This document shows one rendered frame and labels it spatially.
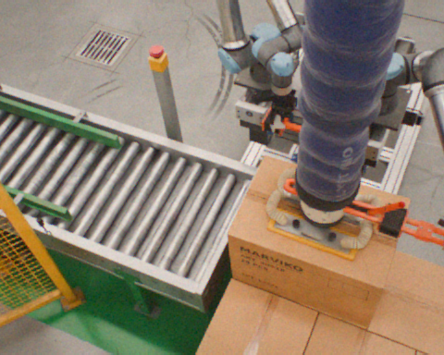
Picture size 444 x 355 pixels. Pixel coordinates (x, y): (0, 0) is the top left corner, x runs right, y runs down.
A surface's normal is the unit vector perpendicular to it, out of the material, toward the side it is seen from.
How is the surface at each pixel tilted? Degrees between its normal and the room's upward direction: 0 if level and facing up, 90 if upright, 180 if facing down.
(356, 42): 87
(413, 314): 0
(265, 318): 0
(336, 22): 81
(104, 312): 0
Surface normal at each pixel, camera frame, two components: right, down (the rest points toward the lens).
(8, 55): -0.07, -0.56
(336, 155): -0.04, 0.70
